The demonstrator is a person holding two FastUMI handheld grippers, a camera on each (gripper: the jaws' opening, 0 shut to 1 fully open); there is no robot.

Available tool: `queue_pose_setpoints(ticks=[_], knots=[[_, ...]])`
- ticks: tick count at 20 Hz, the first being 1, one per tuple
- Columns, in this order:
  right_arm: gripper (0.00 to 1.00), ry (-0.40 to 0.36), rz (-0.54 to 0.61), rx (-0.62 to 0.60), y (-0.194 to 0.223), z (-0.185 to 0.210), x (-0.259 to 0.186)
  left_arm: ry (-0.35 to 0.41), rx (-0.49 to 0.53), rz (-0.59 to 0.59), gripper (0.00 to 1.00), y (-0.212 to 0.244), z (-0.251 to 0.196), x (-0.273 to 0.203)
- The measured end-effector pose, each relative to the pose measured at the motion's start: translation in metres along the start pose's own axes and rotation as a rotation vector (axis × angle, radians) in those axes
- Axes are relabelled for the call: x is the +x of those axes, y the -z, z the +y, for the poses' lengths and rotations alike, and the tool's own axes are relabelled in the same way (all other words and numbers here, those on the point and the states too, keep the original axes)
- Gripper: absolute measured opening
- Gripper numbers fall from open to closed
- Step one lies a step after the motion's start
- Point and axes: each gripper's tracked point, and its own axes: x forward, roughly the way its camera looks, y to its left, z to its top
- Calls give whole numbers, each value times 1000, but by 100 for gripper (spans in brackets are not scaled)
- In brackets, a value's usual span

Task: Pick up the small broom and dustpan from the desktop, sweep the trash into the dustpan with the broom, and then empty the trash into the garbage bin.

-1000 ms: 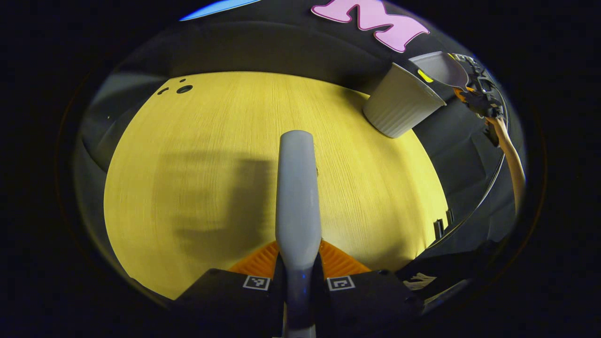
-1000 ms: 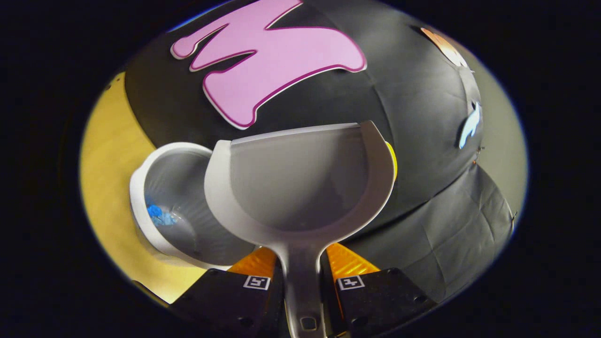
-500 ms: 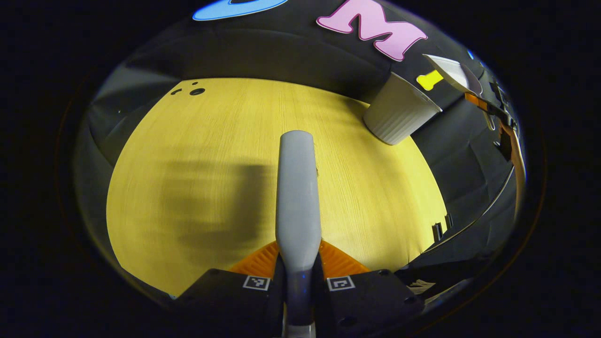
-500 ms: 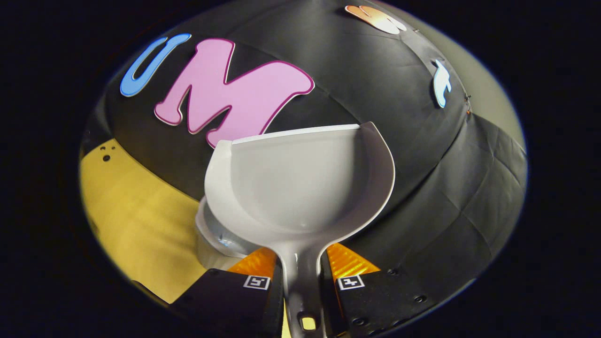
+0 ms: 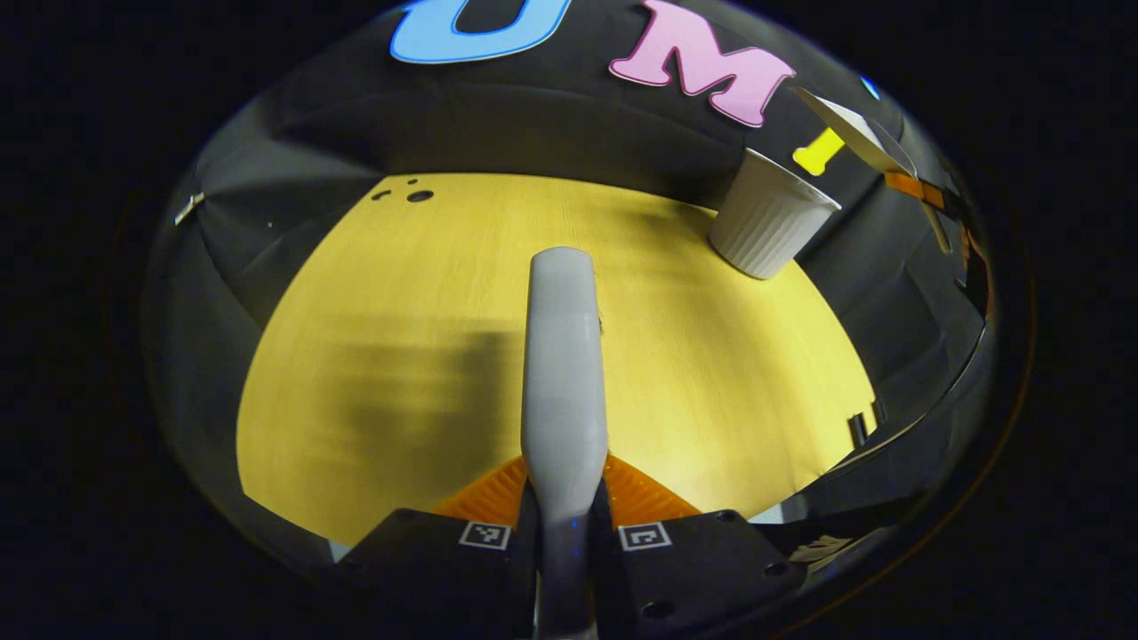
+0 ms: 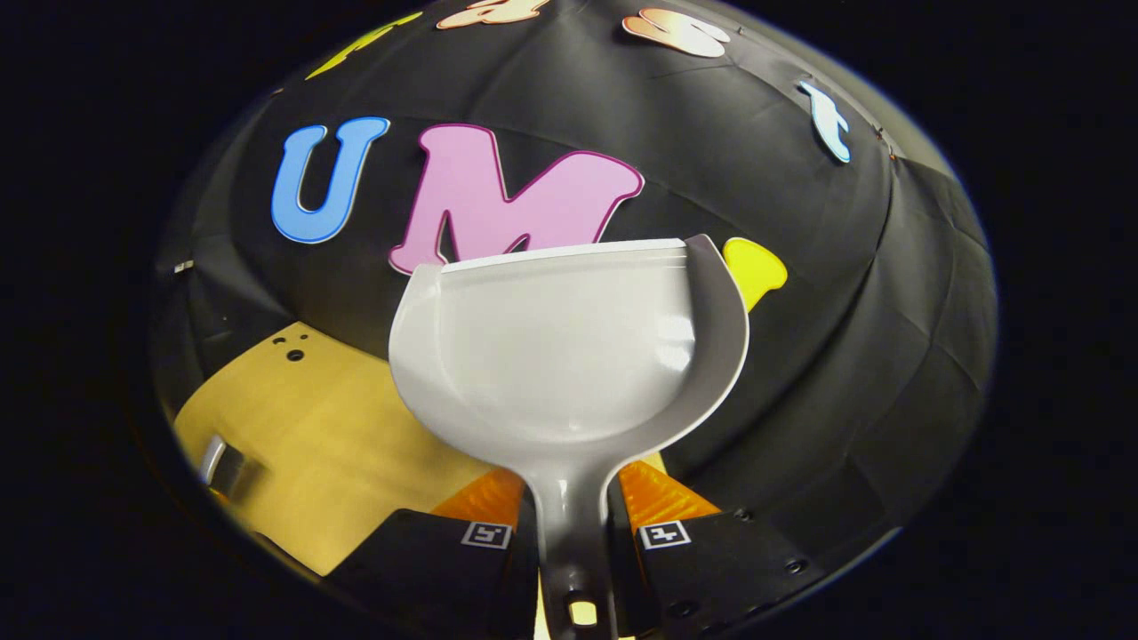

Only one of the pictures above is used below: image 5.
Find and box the small black block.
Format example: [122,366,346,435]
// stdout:
[847,400,887,450]

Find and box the grey dustpan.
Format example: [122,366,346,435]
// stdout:
[789,84,954,256]

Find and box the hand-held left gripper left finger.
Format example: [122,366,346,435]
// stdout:
[336,455,543,637]

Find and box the white ribbed garbage bin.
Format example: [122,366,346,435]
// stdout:
[709,148,843,281]

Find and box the small grey broom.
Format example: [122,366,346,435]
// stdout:
[520,246,611,640]

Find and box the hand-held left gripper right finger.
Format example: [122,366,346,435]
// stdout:
[591,455,807,637]

